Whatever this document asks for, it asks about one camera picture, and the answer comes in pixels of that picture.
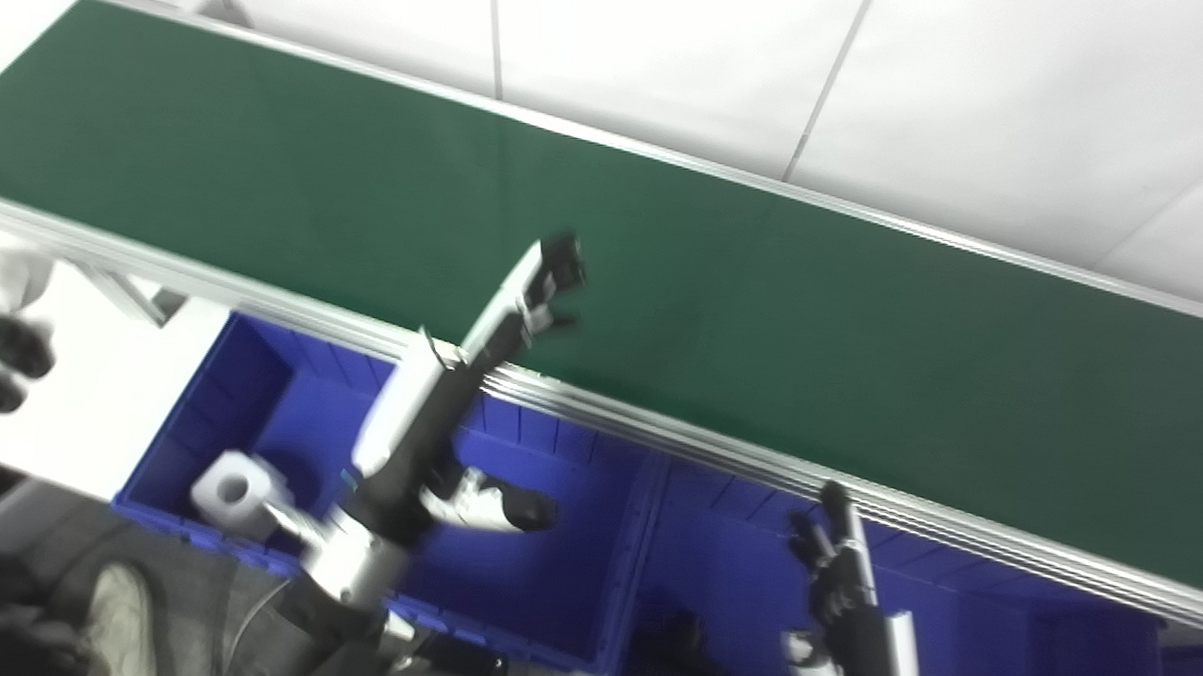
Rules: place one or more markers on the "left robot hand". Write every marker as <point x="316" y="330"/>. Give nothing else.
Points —
<point x="408" y="421"/>

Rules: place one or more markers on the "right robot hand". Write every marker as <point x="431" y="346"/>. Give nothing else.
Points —
<point x="861" y="637"/>

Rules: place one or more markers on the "white cylindrical plastic part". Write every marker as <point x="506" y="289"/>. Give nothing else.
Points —
<point x="241" y="496"/>

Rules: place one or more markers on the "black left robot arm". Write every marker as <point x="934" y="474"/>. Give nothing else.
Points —
<point x="353" y="579"/>

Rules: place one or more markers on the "black plastic part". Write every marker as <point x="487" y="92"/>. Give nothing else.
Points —
<point x="676" y="646"/>

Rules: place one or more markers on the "aluminium conveyor support leg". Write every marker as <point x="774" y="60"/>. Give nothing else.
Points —
<point x="128" y="291"/>

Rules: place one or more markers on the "green conveyor belt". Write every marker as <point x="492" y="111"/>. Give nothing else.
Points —
<point x="722" y="312"/>

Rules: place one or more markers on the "grey shoe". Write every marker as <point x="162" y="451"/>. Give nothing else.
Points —
<point x="123" y="626"/>

